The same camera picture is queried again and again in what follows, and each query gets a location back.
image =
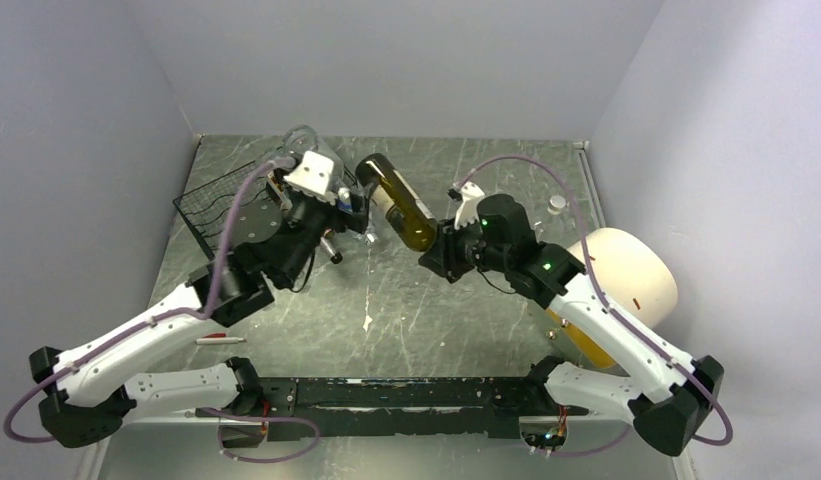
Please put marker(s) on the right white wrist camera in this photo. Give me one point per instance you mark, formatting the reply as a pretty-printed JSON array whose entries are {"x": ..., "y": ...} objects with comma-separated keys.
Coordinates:
[{"x": 469, "y": 196}]

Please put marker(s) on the clear gold label bottle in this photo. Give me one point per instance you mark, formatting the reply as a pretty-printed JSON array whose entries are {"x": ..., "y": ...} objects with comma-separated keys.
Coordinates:
[{"x": 276, "y": 185}]

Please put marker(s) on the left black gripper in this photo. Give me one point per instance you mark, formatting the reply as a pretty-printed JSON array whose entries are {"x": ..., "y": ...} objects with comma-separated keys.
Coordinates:
[{"x": 341, "y": 220}]

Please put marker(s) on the blue square bottle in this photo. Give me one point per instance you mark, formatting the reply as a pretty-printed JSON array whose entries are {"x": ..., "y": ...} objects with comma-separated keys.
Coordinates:
[{"x": 357, "y": 216}]

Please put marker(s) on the white orange cylinder container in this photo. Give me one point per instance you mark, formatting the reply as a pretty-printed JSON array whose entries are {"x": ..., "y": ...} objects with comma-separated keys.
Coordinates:
[{"x": 631, "y": 274}]

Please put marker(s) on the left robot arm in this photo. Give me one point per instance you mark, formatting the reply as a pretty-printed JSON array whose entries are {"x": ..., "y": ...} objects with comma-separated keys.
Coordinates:
[{"x": 89, "y": 392}]

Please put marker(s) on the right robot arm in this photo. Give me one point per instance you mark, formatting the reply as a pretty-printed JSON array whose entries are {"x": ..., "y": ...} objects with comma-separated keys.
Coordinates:
[{"x": 665, "y": 394}]

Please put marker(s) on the brown label wine bottle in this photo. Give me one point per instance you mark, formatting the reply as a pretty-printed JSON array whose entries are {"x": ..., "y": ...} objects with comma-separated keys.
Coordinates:
[{"x": 326, "y": 242}]

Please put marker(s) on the dark green wine bottle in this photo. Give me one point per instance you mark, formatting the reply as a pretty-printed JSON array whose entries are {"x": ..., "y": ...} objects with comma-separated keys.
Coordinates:
[{"x": 402, "y": 208}]

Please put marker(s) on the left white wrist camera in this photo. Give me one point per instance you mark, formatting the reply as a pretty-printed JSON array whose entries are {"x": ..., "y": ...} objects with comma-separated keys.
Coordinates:
[{"x": 316, "y": 175}]

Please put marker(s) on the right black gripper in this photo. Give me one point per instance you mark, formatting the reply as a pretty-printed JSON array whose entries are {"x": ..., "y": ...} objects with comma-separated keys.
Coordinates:
[{"x": 441, "y": 257}]

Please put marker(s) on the black wire wine rack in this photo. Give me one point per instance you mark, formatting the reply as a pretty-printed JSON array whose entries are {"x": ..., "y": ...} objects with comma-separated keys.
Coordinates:
[{"x": 204, "y": 209}]

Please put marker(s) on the round clear silver-cap bottle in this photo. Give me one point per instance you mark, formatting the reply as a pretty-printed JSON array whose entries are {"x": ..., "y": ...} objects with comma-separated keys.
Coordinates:
[{"x": 304, "y": 138}]

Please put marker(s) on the small clear capped bottle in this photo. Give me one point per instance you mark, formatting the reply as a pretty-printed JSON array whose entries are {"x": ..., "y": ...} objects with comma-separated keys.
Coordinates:
[{"x": 558, "y": 205}]

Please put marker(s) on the red white pen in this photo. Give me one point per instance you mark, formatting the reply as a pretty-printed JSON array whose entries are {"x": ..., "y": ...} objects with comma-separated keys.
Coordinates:
[{"x": 219, "y": 339}]

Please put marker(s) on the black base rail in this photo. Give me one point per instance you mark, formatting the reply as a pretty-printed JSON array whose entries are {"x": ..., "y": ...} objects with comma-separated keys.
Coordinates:
[{"x": 497, "y": 407}]

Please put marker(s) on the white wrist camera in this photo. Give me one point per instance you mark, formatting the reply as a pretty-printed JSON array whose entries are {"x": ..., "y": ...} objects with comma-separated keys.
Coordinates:
[
  {"x": 469, "y": 196},
  {"x": 316, "y": 175}
]

